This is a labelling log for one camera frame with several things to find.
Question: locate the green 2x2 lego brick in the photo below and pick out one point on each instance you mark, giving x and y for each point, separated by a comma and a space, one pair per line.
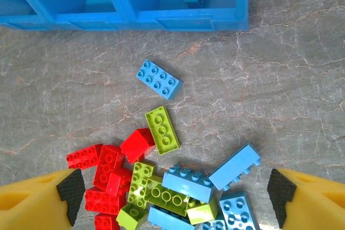
132, 216
202, 211

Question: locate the blue 2x2 lego brick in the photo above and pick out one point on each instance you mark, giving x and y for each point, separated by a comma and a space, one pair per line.
213, 226

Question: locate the blue three-compartment plastic bin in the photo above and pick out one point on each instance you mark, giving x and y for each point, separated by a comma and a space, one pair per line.
107, 22

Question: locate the green 2x4 lego brick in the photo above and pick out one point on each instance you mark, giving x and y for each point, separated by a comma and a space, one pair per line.
161, 130
140, 181
167, 196

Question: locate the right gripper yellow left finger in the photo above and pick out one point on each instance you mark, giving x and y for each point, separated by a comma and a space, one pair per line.
29, 203

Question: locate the red 2x2 lego brick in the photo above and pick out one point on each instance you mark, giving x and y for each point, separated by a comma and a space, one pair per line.
106, 223
136, 145
116, 184

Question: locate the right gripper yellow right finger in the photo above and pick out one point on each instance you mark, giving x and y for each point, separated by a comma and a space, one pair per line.
318, 205

